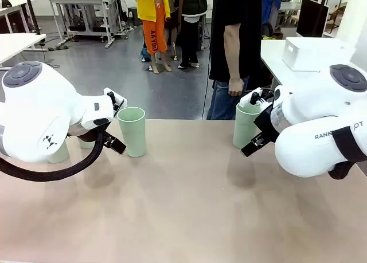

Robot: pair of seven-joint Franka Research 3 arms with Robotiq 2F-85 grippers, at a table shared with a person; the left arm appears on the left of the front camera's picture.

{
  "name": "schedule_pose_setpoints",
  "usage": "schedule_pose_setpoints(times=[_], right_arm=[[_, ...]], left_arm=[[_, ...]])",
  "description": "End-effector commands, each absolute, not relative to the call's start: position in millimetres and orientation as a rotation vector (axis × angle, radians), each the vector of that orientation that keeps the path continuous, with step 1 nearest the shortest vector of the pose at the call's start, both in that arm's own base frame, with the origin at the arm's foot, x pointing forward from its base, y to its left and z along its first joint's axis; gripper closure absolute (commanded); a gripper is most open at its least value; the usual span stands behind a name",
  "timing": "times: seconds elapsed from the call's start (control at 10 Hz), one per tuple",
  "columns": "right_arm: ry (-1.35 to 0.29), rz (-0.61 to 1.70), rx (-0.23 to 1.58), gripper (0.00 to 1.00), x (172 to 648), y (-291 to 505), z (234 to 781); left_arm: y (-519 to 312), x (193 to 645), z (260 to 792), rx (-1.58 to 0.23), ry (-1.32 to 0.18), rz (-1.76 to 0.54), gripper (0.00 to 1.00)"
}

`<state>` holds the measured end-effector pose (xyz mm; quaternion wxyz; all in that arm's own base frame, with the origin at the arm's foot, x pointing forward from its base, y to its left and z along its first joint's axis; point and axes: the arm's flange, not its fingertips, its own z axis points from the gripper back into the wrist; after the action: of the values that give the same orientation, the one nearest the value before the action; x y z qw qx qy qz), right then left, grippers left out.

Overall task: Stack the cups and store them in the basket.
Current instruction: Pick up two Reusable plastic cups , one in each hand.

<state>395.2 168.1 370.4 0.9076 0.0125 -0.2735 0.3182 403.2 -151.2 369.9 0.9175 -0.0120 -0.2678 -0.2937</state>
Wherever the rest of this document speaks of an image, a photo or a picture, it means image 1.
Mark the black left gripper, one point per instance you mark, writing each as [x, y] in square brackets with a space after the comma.
[86, 134]

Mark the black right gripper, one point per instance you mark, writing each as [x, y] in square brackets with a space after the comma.
[268, 125]

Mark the pale green plastic cup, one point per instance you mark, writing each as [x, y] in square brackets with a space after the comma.
[132, 134]
[86, 145]
[242, 128]
[58, 156]

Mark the person's right forearm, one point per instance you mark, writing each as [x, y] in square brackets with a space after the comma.
[233, 59]

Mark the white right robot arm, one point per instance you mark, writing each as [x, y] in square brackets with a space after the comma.
[309, 148]

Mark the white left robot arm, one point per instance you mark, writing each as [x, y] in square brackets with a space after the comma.
[34, 108]

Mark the white rectangular basket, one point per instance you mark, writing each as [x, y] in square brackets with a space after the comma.
[304, 55]

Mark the person's right hand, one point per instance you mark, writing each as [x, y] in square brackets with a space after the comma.
[236, 87]

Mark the person in black T-shirt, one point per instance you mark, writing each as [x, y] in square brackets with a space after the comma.
[241, 31]

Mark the mannequin yellow jacket orange trousers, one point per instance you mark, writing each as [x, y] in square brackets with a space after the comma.
[153, 22]

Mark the person in dark jacket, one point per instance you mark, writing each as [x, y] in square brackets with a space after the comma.
[190, 22]

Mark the black computer monitor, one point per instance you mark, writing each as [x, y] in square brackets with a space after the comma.
[312, 16]

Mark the black stand pole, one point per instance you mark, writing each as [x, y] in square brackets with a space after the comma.
[31, 13]

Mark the white desk with dark underside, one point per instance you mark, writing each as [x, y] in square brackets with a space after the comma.
[14, 8]

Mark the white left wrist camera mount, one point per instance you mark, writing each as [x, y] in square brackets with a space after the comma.
[117, 95]

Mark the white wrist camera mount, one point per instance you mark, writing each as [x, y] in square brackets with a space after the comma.
[117, 95]
[248, 98]

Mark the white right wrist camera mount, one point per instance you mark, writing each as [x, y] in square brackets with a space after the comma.
[248, 98]

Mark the black frame wooden shelf rack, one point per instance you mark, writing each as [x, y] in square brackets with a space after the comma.
[337, 13]

